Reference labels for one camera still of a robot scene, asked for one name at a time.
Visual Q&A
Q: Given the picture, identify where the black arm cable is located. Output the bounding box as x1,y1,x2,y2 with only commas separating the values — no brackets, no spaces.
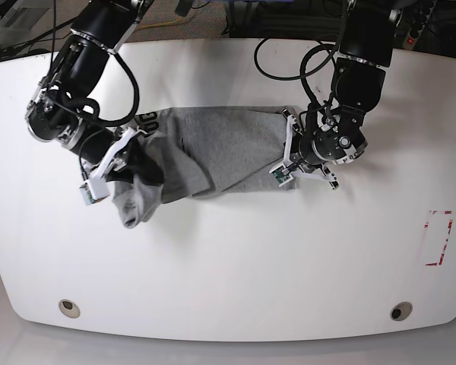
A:
79,51,141,129
253,22,341,111

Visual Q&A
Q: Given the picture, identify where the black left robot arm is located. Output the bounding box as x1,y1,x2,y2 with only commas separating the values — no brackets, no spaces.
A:
25,1,163,183

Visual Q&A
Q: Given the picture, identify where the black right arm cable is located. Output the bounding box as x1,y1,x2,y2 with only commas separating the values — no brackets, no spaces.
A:
79,51,141,129

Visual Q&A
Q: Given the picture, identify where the table cable grommet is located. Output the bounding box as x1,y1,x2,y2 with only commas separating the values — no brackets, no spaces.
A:
59,300,81,319
390,302,413,322

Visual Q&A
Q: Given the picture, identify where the right table cable grommet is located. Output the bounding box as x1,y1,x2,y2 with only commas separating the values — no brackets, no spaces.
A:
390,302,413,322

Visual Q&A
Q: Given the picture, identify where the left table cable grommet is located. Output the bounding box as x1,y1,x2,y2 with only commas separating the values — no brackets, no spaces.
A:
59,300,81,319

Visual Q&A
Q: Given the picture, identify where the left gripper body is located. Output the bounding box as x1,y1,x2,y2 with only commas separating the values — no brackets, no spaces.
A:
294,134,321,166

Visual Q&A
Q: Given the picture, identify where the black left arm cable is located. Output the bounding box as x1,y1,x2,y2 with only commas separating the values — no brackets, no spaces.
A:
253,22,341,111

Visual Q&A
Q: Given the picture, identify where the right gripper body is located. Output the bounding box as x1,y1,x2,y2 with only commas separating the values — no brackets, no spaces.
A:
74,129,113,164

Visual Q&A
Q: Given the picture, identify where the power strip with red light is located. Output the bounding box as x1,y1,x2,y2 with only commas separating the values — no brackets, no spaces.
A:
403,12,428,50

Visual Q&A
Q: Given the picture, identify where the grey T-shirt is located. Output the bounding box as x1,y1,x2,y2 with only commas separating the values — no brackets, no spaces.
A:
112,106,294,229

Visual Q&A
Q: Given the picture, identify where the yellow cable on floor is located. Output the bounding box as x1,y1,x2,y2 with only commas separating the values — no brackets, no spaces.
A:
136,17,183,33

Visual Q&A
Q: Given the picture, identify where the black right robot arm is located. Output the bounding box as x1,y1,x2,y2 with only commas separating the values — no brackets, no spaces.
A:
90,1,397,195

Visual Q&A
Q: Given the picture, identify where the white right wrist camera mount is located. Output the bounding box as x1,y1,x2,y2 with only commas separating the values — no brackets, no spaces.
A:
79,127,143,205

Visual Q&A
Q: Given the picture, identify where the red tape rectangle marking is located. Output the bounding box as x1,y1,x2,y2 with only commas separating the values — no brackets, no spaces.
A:
423,211,453,267

